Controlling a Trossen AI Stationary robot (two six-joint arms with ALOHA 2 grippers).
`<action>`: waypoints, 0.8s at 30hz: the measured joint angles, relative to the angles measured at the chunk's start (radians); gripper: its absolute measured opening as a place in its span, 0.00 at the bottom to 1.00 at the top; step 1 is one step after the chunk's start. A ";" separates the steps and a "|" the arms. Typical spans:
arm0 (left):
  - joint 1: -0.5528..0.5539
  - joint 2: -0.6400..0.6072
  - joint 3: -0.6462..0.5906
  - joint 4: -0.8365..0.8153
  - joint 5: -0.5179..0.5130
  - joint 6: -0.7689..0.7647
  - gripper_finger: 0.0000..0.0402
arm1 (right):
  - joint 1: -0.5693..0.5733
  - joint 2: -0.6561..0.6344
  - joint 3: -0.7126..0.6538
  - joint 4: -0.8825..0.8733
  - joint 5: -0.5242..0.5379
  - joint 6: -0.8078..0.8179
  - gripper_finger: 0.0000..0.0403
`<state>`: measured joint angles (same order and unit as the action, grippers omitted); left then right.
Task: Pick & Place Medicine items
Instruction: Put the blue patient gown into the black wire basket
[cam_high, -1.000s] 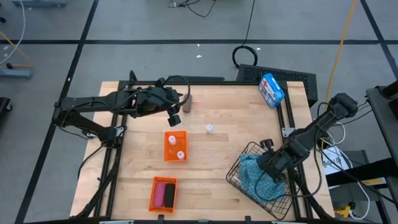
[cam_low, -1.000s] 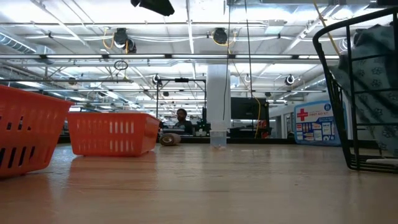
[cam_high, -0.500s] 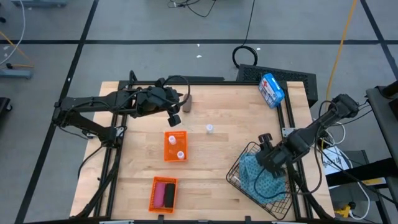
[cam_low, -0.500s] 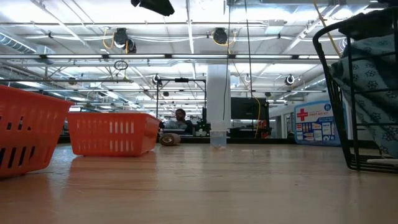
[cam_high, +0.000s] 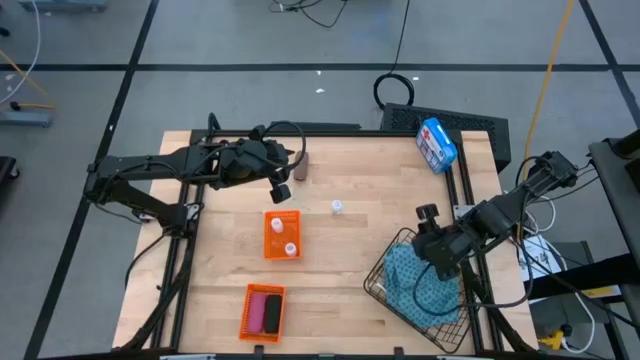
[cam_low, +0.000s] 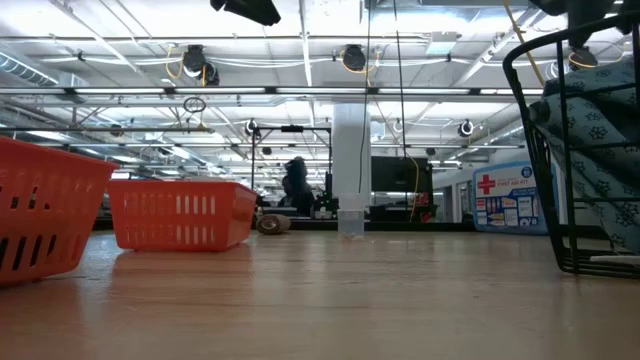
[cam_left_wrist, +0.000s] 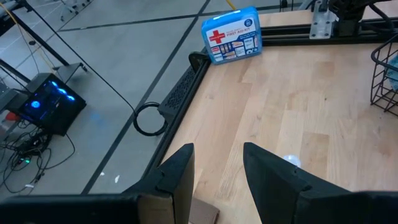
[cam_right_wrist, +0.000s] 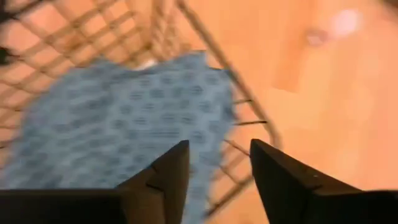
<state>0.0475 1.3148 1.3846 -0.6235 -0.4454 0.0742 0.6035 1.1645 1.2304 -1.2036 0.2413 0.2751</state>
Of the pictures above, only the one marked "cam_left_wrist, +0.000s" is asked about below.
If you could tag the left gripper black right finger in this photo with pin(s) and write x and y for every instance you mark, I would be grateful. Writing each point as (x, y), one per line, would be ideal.
(273, 186)

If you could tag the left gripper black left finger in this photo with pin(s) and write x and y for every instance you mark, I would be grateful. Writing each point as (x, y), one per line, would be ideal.
(177, 174)

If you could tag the clear plastic pill bottle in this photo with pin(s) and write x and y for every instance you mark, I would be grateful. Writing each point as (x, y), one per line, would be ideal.
(292, 160)

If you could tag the brown bandage roll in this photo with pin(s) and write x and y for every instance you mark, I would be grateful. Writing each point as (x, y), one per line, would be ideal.
(203, 214)

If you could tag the blue dotted cloth bag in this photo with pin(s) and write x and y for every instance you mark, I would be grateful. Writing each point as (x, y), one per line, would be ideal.
(393, 73)

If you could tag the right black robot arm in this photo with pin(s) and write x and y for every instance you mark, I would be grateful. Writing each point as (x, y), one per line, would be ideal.
(348, 15)

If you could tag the black computer with blue lights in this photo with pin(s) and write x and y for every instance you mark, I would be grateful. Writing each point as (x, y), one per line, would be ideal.
(62, 115)

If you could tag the blue first aid kit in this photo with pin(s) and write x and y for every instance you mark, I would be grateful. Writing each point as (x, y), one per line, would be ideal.
(233, 37)

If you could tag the black desk leg frame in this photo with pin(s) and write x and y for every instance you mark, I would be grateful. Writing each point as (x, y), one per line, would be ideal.
(70, 68)

